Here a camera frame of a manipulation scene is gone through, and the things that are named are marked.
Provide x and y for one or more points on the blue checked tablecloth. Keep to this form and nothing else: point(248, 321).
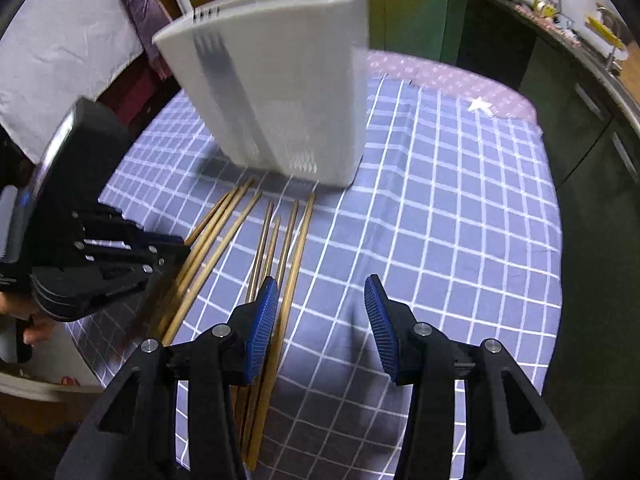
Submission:
point(425, 235)

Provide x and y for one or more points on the white plastic utensil holder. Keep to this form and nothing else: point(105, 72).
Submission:
point(280, 85)

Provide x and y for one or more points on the bunch of wooden chopsticks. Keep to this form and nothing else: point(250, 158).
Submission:
point(221, 255)

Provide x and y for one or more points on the dark kitchen countertop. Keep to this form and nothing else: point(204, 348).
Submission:
point(575, 42)

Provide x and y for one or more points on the purple striped apron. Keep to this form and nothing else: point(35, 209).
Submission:
point(140, 10)

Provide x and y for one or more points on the white hanging sheet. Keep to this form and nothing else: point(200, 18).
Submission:
point(65, 50)

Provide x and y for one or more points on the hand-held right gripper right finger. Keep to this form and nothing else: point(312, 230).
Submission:
point(382, 330)

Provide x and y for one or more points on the dark red cloth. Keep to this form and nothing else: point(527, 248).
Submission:
point(135, 100)

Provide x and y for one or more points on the purple patterned cloth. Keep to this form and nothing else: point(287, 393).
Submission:
point(450, 80)

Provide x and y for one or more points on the person's left hand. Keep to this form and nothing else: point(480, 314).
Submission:
point(37, 331)

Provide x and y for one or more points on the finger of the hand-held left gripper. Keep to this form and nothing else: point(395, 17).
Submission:
point(85, 290)
point(125, 245)

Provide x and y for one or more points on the yellow plastic item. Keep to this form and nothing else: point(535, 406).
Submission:
point(602, 30)

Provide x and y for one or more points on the green sink base cabinet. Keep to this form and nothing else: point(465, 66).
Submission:
point(500, 45)

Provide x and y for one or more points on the white box with red print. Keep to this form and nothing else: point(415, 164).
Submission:
point(60, 355)

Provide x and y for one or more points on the small paper star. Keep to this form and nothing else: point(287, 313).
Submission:
point(480, 105)

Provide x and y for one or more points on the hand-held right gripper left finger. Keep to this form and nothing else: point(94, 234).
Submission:
point(262, 330)

